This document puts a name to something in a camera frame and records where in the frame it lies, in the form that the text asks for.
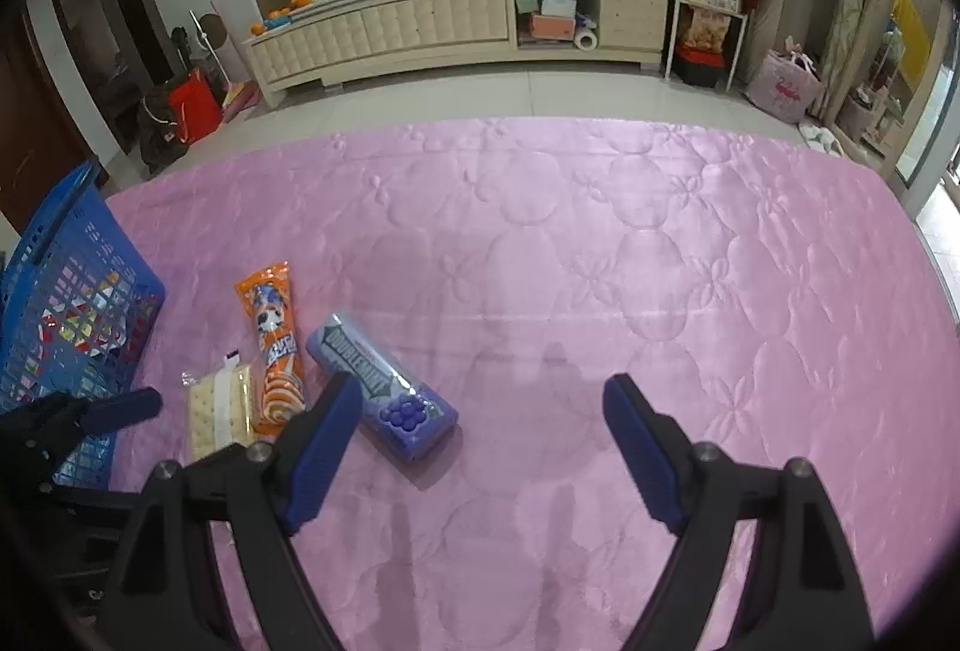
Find purple gum box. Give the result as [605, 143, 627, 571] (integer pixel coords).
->
[305, 311, 460, 464]

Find orange box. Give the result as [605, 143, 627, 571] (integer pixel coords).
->
[529, 13, 578, 41]

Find small clear cracker packet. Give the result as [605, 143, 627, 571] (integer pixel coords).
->
[180, 351, 257, 464]

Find pink quilted blanket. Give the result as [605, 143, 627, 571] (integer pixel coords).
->
[105, 118, 960, 651]

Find red and black box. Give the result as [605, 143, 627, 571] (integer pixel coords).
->
[673, 47, 728, 89]

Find black bag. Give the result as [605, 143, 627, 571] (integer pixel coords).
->
[137, 85, 192, 176]

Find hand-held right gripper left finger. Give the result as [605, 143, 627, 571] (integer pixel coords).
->
[94, 372, 365, 651]

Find orange cartoon snack packet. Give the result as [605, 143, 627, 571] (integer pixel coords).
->
[234, 259, 310, 436]

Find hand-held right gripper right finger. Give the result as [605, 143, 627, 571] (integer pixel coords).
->
[602, 373, 878, 651]

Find yellow snack bag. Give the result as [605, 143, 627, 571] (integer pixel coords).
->
[688, 10, 732, 52]

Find white slippers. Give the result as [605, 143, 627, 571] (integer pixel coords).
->
[799, 122, 845, 157]

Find red bag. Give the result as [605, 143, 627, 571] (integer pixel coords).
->
[166, 70, 224, 146]

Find cream tv cabinet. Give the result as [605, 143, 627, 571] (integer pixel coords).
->
[244, 0, 671, 93]

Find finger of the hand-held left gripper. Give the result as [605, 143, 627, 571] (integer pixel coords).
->
[15, 387, 164, 472]

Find dark wooden door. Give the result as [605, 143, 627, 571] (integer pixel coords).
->
[0, 6, 110, 232]

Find blue plastic mesh basket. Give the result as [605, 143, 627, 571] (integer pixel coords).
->
[0, 160, 167, 491]

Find pink gift bag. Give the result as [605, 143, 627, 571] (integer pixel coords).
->
[746, 37, 824, 123]

